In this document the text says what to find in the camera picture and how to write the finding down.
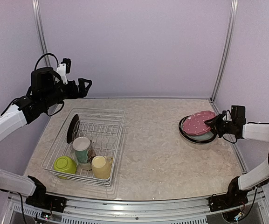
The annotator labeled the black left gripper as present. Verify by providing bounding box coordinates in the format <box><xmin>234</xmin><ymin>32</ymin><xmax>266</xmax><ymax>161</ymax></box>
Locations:
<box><xmin>41</xmin><ymin>77</ymin><xmax>91</xmax><ymax>108</ymax></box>

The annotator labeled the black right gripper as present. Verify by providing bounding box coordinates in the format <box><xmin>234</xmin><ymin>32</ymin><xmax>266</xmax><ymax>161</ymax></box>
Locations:
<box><xmin>205</xmin><ymin>113</ymin><xmax>236</xmax><ymax>138</ymax></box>

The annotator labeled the light teal flower plate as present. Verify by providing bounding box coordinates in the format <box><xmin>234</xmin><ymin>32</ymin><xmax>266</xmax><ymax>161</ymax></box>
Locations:
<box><xmin>180</xmin><ymin>116</ymin><xmax>215</xmax><ymax>141</ymax></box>

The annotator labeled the maroon pink plate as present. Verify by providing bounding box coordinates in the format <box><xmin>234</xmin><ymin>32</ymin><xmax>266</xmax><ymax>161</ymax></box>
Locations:
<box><xmin>182</xmin><ymin>111</ymin><xmax>216</xmax><ymax>136</ymax></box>

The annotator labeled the black rimmed striped plate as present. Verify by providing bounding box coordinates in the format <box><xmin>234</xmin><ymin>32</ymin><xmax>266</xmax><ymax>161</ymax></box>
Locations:
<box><xmin>179</xmin><ymin>115</ymin><xmax>218</xmax><ymax>145</ymax></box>

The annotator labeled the small black plate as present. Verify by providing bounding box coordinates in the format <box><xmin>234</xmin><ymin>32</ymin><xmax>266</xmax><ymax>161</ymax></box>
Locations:
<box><xmin>66</xmin><ymin>114</ymin><xmax>80</xmax><ymax>144</ymax></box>

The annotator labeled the floral patterned tall mug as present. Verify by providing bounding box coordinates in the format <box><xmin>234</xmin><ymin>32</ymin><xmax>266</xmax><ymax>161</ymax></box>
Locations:
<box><xmin>72</xmin><ymin>136</ymin><xmax>96</xmax><ymax>170</ymax></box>

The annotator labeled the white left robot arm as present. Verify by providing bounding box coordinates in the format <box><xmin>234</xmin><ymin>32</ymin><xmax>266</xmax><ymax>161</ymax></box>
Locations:
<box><xmin>0</xmin><ymin>64</ymin><xmax>92</xmax><ymax>208</ymax></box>

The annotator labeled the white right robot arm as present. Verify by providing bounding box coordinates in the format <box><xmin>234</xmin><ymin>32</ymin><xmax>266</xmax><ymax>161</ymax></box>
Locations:
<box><xmin>205</xmin><ymin>114</ymin><xmax>269</xmax><ymax>207</ymax></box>

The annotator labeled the lime green bowl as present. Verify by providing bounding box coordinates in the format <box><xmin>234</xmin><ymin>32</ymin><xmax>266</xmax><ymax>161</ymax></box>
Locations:
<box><xmin>54</xmin><ymin>156</ymin><xmax>77</xmax><ymax>175</ymax></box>

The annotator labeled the yellow mug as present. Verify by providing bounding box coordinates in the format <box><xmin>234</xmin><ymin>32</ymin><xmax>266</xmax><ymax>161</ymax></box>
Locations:
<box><xmin>91</xmin><ymin>155</ymin><xmax>113</xmax><ymax>180</ymax></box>

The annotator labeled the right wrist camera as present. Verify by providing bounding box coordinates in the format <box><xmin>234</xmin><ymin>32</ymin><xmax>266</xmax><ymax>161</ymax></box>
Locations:
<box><xmin>226</xmin><ymin>105</ymin><xmax>246</xmax><ymax>123</ymax></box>

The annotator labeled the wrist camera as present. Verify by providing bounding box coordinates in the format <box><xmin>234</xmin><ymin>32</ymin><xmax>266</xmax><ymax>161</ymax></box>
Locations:
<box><xmin>56</xmin><ymin>58</ymin><xmax>71</xmax><ymax>84</ymax></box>
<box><xmin>226</xmin><ymin>105</ymin><xmax>246</xmax><ymax>123</ymax></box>

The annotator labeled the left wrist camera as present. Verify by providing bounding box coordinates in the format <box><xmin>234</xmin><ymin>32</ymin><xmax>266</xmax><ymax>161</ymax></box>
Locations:
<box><xmin>56</xmin><ymin>58</ymin><xmax>71</xmax><ymax>84</ymax></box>

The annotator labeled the left camera black cable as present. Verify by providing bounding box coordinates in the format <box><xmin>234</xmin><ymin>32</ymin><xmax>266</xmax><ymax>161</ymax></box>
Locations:
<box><xmin>34</xmin><ymin>53</ymin><xmax>60</xmax><ymax>70</ymax></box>

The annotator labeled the white wire dish rack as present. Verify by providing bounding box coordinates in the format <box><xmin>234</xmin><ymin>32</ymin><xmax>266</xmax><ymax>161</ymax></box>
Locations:
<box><xmin>41</xmin><ymin>108</ymin><xmax>124</xmax><ymax>186</ymax></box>

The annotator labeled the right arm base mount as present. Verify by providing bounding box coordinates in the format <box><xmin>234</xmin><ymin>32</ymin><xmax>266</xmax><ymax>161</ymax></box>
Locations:
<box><xmin>208</xmin><ymin>183</ymin><xmax>248</xmax><ymax>212</ymax></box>

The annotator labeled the aluminium front frame rail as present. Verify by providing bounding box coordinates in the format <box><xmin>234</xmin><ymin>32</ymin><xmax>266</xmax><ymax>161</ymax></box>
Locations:
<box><xmin>0</xmin><ymin>188</ymin><xmax>269</xmax><ymax>224</ymax></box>

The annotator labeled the left aluminium corner post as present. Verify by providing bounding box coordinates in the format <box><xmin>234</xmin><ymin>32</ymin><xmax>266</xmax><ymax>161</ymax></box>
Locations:
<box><xmin>32</xmin><ymin>0</ymin><xmax>48</xmax><ymax>54</ymax></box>

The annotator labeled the aluminium corner post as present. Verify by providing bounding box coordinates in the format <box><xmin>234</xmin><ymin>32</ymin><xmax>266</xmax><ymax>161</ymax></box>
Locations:
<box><xmin>210</xmin><ymin>0</ymin><xmax>239</xmax><ymax>104</ymax></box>
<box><xmin>32</xmin><ymin>0</ymin><xmax>48</xmax><ymax>54</ymax></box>

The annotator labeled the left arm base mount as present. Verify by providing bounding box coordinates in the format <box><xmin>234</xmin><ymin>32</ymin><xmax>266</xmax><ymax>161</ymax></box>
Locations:
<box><xmin>25</xmin><ymin>175</ymin><xmax>67</xmax><ymax>213</ymax></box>

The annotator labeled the right aluminium corner post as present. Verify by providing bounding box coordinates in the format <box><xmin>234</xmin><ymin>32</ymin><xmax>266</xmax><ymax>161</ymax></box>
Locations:
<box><xmin>210</xmin><ymin>0</ymin><xmax>239</xmax><ymax>104</ymax></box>

